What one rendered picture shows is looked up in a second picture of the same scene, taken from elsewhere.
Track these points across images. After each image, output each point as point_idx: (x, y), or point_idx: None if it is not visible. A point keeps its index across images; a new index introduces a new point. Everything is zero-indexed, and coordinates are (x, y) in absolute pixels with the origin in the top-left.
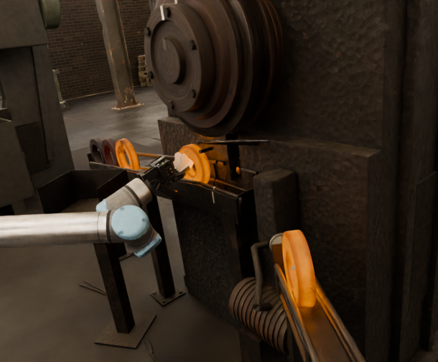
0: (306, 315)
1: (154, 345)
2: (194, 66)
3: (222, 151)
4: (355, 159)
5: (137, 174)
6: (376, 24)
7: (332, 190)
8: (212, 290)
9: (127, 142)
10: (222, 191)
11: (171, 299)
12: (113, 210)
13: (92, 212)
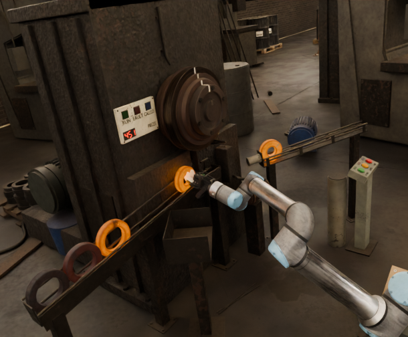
0: (279, 158)
1: (219, 309)
2: (224, 107)
3: (188, 162)
4: (234, 126)
5: (212, 181)
6: (224, 84)
7: (230, 143)
8: (183, 270)
9: (116, 219)
10: (213, 171)
11: (171, 315)
12: (253, 177)
13: (258, 180)
